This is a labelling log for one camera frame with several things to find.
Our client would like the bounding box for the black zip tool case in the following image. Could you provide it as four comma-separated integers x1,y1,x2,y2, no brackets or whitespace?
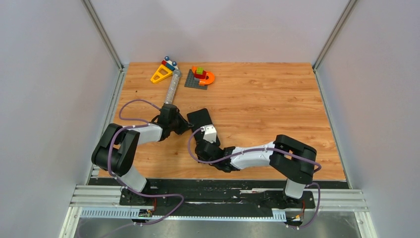
187,108,220,146

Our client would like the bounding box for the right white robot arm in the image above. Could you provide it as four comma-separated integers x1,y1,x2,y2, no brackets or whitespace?
193,133,321,207

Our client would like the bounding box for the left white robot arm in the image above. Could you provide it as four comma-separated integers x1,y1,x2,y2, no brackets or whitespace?
91,115,192,205

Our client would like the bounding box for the grey building block baseplate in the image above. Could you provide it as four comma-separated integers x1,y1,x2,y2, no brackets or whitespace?
184,69,208,90

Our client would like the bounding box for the orange curved toy block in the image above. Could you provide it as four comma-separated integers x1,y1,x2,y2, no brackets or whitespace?
192,66,215,86

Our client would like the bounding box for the yellow triangle toy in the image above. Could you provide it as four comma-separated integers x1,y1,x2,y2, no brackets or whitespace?
150,64,173,84

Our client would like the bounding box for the silver glitter cylinder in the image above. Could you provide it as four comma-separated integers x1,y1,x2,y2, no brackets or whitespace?
164,69,182,104

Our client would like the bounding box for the red toy block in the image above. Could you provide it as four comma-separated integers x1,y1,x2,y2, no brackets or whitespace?
194,70,207,81

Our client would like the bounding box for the green toy cube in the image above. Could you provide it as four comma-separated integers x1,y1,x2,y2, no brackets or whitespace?
196,67,204,75

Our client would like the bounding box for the red blue toy car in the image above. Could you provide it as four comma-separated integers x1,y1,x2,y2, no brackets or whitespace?
161,56,178,71

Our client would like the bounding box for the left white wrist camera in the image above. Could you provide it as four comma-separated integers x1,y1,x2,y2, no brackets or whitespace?
157,104,179,124

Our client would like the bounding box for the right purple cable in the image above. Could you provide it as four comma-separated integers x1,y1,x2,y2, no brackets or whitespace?
187,126,322,230

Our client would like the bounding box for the purple cable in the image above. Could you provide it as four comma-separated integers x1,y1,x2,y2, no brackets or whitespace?
107,99,185,227
187,126,322,230

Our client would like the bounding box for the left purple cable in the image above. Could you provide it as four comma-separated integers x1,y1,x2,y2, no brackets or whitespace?
107,99,185,227

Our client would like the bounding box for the aluminium frame rail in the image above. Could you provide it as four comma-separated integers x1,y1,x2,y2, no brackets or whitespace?
81,0,124,71

